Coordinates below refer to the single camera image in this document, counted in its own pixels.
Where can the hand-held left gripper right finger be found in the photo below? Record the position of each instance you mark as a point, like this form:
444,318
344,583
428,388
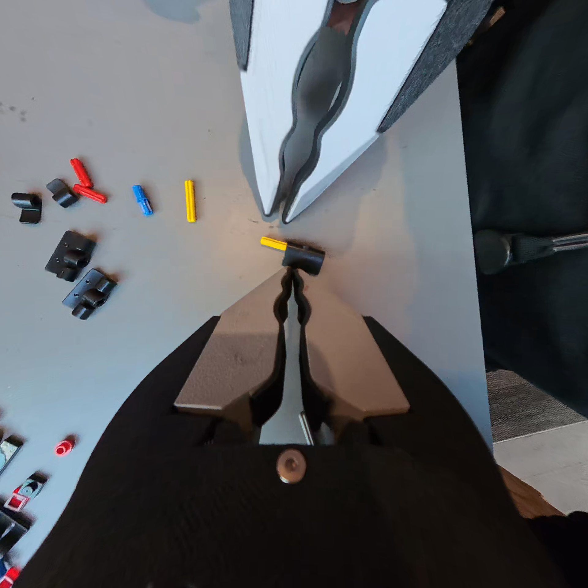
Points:
353,363

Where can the small black toy connector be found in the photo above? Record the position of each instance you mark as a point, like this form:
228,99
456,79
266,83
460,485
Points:
62,193
27,204

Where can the yellow toy axle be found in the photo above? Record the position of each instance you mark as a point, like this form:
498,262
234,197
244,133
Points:
273,244
190,201

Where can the red toy axle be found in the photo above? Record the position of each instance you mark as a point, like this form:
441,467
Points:
89,193
81,172

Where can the blue toy pin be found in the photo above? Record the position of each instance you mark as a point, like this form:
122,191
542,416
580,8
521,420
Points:
142,200

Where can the black toy clip plate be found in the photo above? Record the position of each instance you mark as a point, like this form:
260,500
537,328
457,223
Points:
69,255
89,294

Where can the thin grey toy axle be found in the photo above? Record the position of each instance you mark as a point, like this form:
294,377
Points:
305,429

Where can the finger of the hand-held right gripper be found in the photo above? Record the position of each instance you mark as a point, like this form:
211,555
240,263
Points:
271,92
381,69

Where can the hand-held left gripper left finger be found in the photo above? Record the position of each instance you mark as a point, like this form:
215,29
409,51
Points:
229,363

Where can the pile of small toy bricks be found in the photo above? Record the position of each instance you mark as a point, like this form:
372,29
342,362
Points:
65,447

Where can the black toy axle connector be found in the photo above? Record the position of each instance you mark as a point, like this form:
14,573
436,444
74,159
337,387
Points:
305,257

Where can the person's right hand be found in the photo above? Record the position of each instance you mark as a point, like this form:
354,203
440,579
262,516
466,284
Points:
345,16

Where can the person's lap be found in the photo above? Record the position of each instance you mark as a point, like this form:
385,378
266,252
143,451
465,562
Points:
528,138

